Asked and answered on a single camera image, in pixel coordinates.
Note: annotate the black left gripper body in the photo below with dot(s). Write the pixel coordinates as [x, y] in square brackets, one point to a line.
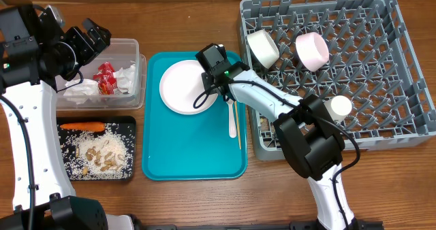
[83, 49]

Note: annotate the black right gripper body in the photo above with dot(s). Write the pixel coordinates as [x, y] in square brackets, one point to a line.
[212, 80]

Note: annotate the pink plate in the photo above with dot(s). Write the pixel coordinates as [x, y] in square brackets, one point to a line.
[181, 84]

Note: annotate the white tissue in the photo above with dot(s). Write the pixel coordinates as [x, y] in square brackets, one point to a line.
[79, 92]

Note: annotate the red snack wrapper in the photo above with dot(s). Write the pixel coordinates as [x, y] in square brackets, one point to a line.
[106, 82]

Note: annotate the white napkin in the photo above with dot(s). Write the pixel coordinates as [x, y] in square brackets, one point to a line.
[125, 79]

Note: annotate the white plastic fork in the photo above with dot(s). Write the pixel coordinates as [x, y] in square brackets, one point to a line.
[231, 118]

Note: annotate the cream bowl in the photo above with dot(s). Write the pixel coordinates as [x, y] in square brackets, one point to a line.
[263, 48]

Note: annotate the orange carrot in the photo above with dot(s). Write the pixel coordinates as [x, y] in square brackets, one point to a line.
[84, 126]

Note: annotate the bowl with food scraps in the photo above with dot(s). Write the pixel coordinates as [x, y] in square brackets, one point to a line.
[312, 50]

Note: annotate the white small cup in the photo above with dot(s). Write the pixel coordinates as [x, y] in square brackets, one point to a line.
[338, 107]

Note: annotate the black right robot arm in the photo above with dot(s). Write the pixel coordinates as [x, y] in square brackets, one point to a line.
[310, 139]

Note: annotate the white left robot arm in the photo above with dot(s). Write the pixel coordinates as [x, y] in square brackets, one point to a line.
[35, 50]

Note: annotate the wooden chopstick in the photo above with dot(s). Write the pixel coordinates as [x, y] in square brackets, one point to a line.
[237, 124]

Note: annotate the clear plastic bin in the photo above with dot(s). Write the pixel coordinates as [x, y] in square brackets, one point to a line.
[121, 54]

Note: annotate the teal plastic tray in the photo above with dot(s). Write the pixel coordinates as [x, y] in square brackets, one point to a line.
[189, 147]

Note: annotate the black tray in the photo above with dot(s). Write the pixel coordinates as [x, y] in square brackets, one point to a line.
[129, 121]

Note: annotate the spilled rice and peanuts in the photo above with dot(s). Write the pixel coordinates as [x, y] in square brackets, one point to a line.
[98, 151]

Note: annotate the grey dish rack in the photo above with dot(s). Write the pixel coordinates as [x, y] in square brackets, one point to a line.
[372, 62]

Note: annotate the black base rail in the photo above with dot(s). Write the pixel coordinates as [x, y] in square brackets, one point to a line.
[304, 225]

